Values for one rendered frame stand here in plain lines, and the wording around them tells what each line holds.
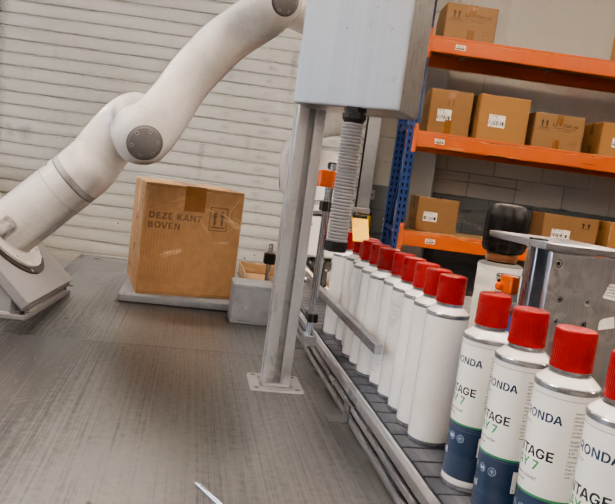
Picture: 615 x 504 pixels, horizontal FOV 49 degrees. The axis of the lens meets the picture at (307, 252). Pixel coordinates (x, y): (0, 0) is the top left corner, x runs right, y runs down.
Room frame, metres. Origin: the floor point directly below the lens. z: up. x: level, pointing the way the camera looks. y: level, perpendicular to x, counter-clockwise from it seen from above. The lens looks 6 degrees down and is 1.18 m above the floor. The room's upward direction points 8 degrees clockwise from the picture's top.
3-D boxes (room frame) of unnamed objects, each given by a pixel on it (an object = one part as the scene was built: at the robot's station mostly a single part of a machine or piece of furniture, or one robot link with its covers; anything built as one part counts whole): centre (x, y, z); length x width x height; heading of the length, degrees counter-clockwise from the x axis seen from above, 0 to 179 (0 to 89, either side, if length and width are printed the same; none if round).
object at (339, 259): (1.31, -0.08, 0.98); 0.05 x 0.05 x 0.20
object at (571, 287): (0.77, -0.28, 1.01); 0.14 x 0.13 x 0.26; 10
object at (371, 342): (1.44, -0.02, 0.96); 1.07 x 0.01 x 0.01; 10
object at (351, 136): (0.99, -0.04, 1.18); 0.04 x 0.04 x 0.21
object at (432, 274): (0.85, -0.17, 0.98); 0.05 x 0.05 x 0.20
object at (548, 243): (0.77, -0.28, 1.14); 0.14 x 0.11 x 0.01; 10
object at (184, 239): (1.77, 0.33, 0.99); 0.30 x 0.24 x 0.27; 19
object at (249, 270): (2.15, 0.07, 0.85); 0.30 x 0.26 x 0.04; 10
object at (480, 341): (0.69, -0.20, 0.98); 0.05 x 0.05 x 0.20
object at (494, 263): (1.29, -0.37, 1.03); 0.09 x 0.09 x 0.30
